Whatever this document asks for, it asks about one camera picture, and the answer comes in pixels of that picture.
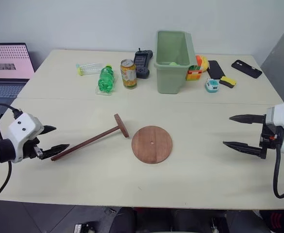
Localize green plastic bottle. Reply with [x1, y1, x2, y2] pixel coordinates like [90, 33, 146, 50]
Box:
[97, 64, 115, 94]

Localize black phone case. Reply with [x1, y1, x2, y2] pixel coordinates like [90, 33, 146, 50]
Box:
[231, 59, 263, 79]

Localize black shape with red stripes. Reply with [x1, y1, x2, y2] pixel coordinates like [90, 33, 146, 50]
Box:
[258, 209, 284, 233]

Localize colourful toy brick block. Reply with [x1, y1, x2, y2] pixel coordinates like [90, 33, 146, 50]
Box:
[185, 65, 204, 82]

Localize green plastic bin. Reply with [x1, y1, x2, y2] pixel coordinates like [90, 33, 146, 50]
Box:
[154, 30, 197, 95]

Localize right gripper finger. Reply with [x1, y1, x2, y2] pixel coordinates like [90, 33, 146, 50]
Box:
[222, 141, 263, 158]
[229, 114, 267, 125]

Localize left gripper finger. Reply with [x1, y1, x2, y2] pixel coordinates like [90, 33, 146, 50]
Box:
[39, 144, 70, 160]
[40, 125, 57, 136]

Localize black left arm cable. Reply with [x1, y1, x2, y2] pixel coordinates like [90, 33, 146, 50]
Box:
[0, 103, 24, 210]

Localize yellow and black sponge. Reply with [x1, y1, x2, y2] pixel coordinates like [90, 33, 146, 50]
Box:
[219, 75, 237, 89]

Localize dark rounded shape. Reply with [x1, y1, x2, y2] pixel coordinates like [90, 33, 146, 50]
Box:
[107, 207, 139, 233]

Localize wooden T-shaped stick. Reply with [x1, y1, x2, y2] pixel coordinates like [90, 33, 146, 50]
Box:
[50, 113, 130, 162]

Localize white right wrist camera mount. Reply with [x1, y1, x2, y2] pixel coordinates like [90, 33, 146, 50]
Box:
[265, 104, 284, 154]

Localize grey laptop with pink screen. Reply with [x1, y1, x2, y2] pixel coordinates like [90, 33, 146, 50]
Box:
[0, 43, 36, 98]

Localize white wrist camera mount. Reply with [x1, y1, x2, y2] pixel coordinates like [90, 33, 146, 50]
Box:
[265, 104, 284, 154]
[6, 112, 45, 164]

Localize clear tube with yellow cap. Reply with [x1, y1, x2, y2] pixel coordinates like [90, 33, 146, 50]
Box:
[75, 62, 104, 76]

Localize orange and yellow toy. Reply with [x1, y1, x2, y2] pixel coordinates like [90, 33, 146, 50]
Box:
[195, 55, 211, 72]

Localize round brown wooden base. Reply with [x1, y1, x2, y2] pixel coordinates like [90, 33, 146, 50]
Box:
[131, 125, 173, 165]

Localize white and teal timer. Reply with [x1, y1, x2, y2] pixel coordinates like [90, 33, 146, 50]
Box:
[204, 78, 221, 93]

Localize black handheld remote controller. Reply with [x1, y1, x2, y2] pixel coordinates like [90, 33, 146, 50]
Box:
[133, 47, 154, 80]

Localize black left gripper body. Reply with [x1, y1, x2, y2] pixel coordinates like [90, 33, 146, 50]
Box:
[22, 136, 45, 160]

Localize yellow printed drink can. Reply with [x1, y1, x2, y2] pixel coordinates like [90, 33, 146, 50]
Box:
[120, 59, 138, 90]

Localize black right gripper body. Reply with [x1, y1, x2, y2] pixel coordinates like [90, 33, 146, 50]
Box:
[259, 122, 283, 160]

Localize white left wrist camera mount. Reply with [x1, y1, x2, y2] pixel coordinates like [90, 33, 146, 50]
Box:
[6, 112, 45, 164]

